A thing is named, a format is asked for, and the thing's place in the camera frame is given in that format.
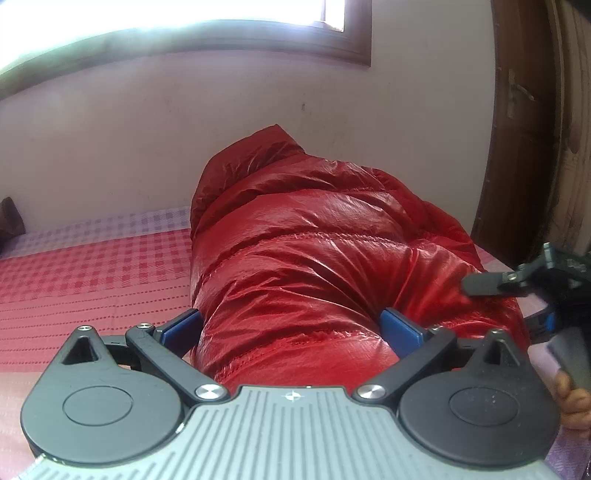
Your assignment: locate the red down jacket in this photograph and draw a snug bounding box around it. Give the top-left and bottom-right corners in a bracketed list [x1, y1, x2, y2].
[189, 124, 532, 393]

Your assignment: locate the brown wooden door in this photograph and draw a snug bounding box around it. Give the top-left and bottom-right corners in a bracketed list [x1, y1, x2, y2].
[471, 0, 570, 274]

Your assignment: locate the beige curtain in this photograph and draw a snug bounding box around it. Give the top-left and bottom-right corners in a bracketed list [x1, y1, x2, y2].
[547, 0, 591, 259]

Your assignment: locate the pink purple checked bed sheet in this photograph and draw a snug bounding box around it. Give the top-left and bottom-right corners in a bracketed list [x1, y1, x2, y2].
[0, 205, 591, 480]

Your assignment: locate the metal door handle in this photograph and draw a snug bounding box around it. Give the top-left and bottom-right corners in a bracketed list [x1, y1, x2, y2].
[507, 69, 536, 119]

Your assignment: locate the window with wooden frame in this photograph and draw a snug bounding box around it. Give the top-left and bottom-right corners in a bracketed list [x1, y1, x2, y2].
[0, 0, 373, 100]

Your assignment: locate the dark brown pillow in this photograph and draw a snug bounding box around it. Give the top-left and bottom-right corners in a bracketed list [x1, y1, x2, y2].
[0, 198, 27, 253]

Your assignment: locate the person's right hand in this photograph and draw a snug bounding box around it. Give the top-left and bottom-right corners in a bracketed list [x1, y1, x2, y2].
[551, 371, 591, 429]

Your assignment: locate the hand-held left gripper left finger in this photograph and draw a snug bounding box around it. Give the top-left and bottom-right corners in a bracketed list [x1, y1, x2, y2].
[61, 308, 232, 408]

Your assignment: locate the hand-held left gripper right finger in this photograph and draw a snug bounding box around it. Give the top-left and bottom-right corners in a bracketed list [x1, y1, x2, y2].
[352, 307, 532, 410]

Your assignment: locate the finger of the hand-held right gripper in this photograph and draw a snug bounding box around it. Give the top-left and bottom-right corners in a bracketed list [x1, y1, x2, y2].
[460, 265, 534, 297]

